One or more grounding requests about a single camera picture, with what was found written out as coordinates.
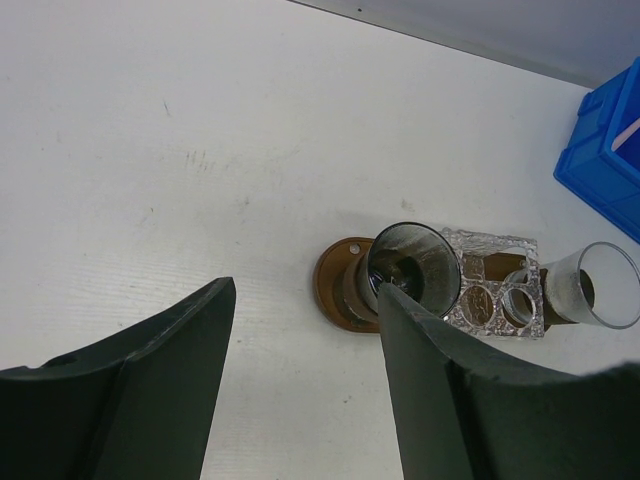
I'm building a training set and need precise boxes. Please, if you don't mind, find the blue plastic bin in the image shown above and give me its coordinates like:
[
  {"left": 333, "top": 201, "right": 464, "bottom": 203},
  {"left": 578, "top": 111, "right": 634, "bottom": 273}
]
[{"left": 554, "top": 60, "right": 639, "bottom": 241}]

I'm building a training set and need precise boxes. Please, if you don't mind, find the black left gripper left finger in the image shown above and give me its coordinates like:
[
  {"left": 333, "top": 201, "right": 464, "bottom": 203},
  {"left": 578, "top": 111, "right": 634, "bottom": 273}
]
[{"left": 1, "top": 277, "right": 236, "bottom": 479}]

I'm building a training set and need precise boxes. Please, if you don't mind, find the dark glass cup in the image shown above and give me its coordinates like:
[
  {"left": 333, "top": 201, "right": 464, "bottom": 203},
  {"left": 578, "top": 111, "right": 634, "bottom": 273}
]
[
  {"left": 543, "top": 242, "right": 639, "bottom": 330},
  {"left": 357, "top": 222, "right": 461, "bottom": 317}
]

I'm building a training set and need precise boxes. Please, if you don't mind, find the clear textured toothbrush holder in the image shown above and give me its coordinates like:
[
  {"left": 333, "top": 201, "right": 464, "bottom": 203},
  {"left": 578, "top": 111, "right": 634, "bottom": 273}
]
[{"left": 441, "top": 228, "right": 545, "bottom": 339}]

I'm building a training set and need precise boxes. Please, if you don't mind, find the brown oval wooden tray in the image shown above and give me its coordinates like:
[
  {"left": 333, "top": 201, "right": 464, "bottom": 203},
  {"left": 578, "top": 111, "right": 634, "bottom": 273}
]
[{"left": 312, "top": 237, "right": 565, "bottom": 334}]

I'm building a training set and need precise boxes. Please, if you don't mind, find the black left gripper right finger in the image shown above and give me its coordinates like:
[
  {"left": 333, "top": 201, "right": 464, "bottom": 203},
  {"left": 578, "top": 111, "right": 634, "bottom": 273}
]
[{"left": 378, "top": 284, "right": 639, "bottom": 479}]

